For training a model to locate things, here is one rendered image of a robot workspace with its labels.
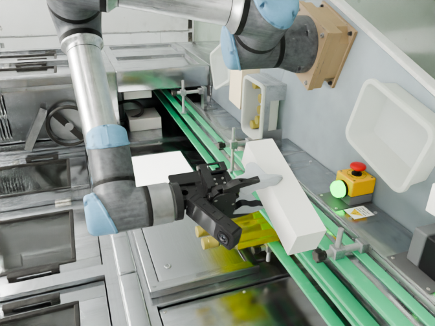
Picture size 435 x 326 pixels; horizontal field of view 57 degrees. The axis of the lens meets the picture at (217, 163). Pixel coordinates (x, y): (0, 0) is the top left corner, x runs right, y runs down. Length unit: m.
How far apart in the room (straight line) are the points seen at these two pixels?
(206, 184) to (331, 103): 0.58
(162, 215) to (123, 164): 0.11
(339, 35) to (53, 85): 1.41
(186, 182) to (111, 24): 4.13
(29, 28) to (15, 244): 3.50
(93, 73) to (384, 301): 0.75
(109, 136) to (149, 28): 4.18
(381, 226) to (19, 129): 1.70
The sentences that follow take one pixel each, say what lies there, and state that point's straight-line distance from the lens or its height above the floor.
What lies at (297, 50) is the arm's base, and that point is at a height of 0.89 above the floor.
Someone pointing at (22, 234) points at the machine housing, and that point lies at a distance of 1.59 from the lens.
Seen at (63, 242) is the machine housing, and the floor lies 1.55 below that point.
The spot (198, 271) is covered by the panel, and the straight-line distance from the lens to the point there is 1.24.
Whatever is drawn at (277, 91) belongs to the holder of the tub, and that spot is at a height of 0.78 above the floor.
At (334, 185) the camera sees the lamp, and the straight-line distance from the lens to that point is 1.05.
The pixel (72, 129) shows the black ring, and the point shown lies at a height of 1.48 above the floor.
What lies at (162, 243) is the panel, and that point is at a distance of 1.35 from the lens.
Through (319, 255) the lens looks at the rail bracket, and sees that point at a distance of 0.88.
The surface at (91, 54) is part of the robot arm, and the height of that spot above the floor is 1.39.
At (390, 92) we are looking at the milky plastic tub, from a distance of 0.92.
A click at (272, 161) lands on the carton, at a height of 1.08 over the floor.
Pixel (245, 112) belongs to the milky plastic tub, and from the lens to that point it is 1.56.
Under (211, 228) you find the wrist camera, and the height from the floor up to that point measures 1.25.
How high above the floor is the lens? 1.44
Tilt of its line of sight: 18 degrees down
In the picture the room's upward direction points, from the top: 98 degrees counter-clockwise
